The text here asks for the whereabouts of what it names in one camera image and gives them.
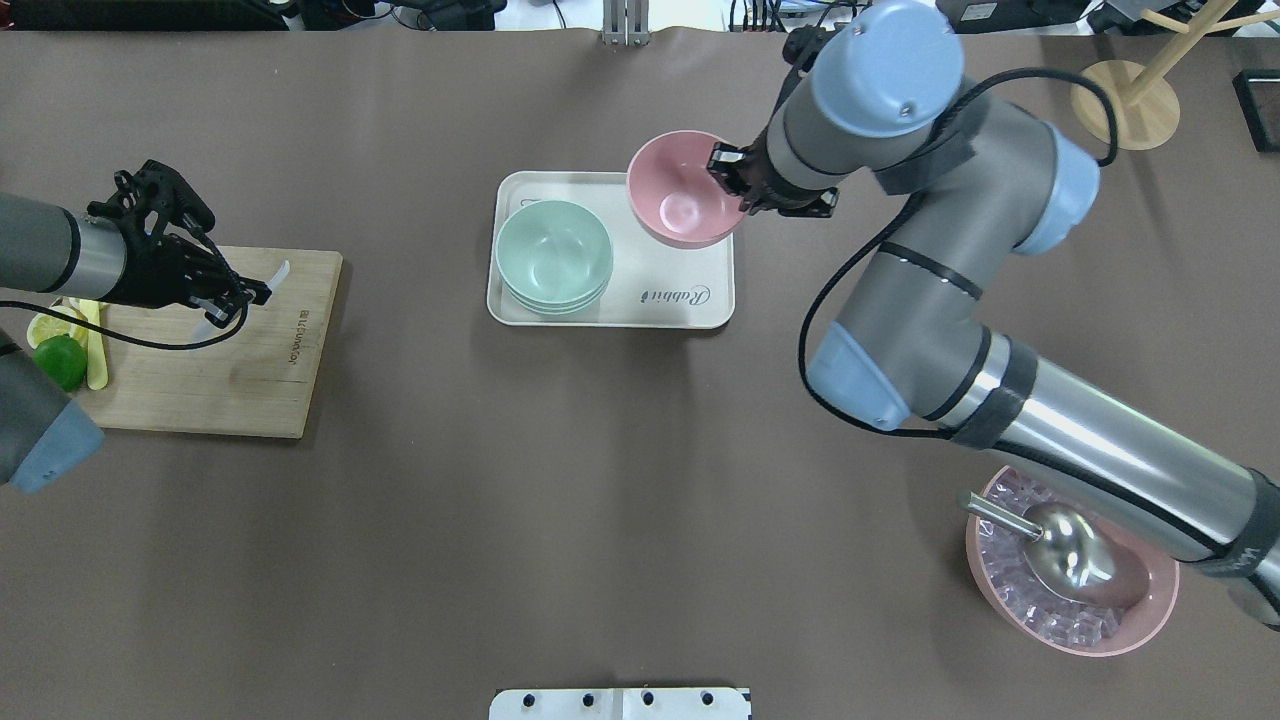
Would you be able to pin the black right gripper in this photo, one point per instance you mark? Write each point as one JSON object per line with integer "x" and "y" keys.
{"x": 757, "y": 182}

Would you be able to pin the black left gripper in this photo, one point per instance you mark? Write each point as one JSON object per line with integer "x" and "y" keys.
{"x": 160, "y": 272}

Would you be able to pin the small pink bowl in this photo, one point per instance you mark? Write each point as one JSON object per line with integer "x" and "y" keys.
{"x": 673, "y": 195}

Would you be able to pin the white ceramic spoon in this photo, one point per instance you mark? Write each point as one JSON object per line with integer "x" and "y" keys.
{"x": 223, "y": 294}

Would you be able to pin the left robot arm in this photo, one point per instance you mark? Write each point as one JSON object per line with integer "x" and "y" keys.
{"x": 48, "y": 249}

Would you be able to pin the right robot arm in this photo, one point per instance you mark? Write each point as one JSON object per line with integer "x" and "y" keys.
{"x": 983, "y": 179}

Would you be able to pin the green bowl stack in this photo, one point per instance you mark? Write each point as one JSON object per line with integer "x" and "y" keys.
{"x": 556, "y": 257}

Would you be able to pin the large pink ice bowl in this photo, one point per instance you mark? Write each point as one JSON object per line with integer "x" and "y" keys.
{"x": 1004, "y": 578}

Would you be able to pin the yellow plastic knife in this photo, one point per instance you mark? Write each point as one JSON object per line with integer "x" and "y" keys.
{"x": 97, "y": 375}

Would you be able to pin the lemon slice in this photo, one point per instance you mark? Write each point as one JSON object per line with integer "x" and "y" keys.
{"x": 59, "y": 320}

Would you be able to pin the green lime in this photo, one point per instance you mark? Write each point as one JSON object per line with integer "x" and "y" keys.
{"x": 64, "y": 360}

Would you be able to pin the cream rabbit tray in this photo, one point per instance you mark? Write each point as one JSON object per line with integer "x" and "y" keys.
{"x": 653, "y": 286}

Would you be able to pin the wooden cutting board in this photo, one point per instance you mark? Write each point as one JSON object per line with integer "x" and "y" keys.
{"x": 258, "y": 383}

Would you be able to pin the wooden mug tree stand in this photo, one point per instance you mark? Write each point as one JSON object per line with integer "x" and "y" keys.
{"x": 1138, "y": 108}

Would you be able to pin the metal ice scoop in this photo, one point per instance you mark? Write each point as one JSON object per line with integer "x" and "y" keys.
{"x": 1070, "y": 557}

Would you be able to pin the black tray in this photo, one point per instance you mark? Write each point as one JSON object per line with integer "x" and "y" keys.
{"x": 1257, "y": 91}

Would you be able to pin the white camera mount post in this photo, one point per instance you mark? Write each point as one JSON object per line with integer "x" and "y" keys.
{"x": 623, "y": 703}

